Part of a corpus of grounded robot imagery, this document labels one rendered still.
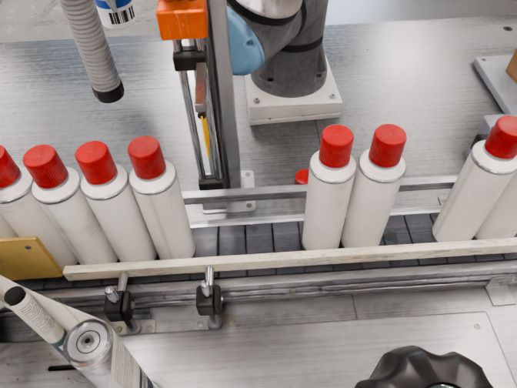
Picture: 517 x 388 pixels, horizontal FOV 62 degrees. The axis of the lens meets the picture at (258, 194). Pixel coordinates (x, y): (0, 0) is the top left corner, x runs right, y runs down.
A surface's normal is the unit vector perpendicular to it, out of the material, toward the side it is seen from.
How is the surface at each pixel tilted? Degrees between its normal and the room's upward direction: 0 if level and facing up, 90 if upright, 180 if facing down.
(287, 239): 0
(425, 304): 0
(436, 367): 12
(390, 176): 45
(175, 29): 90
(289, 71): 71
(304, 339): 0
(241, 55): 95
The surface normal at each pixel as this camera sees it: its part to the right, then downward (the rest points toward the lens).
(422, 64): -0.03, -0.63
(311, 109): 0.11, 0.77
